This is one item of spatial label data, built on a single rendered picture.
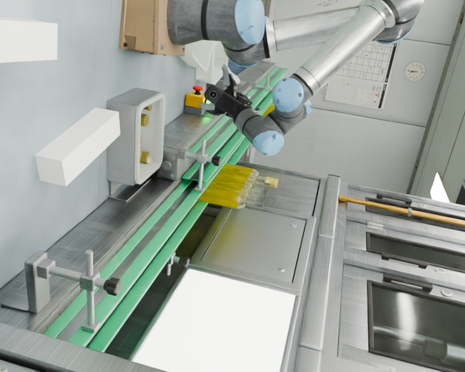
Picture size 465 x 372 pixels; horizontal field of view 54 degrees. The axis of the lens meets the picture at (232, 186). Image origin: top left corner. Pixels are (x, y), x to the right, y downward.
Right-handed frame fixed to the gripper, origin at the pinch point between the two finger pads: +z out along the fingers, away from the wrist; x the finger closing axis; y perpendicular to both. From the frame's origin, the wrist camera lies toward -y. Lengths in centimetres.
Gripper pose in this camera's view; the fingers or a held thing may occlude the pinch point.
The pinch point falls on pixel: (209, 83)
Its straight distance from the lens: 149.7
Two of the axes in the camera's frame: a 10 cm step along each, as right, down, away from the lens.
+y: 7.0, 1.7, 7.0
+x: 5.3, -7.7, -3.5
